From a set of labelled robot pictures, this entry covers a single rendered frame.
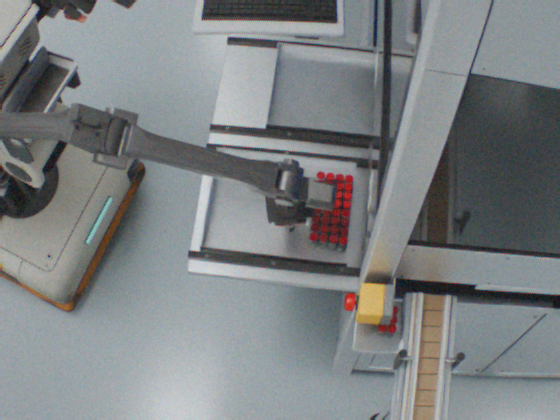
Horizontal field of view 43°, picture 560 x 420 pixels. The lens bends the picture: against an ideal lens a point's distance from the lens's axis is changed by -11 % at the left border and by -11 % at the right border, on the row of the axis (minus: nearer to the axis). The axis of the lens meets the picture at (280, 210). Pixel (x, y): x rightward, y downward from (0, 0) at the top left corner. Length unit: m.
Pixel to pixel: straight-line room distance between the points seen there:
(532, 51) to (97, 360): 2.11
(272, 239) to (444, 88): 0.92
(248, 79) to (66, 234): 0.89
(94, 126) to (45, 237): 1.21
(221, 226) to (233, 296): 0.89
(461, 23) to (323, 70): 1.21
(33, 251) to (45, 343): 0.38
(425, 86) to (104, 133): 0.67
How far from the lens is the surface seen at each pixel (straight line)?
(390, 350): 1.80
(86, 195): 2.66
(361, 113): 2.03
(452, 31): 0.93
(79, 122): 1.46
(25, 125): 1.55
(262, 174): 1.56
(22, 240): 2.66
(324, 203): 1.65
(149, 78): 3.19
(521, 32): 0.94
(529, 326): 2.09
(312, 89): 2.06
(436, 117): 1.10
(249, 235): 1.87
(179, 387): 2.68
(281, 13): 2.28
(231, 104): 2.04
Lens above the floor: 2.61
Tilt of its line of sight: 66 degrees down
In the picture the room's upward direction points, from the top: straight up
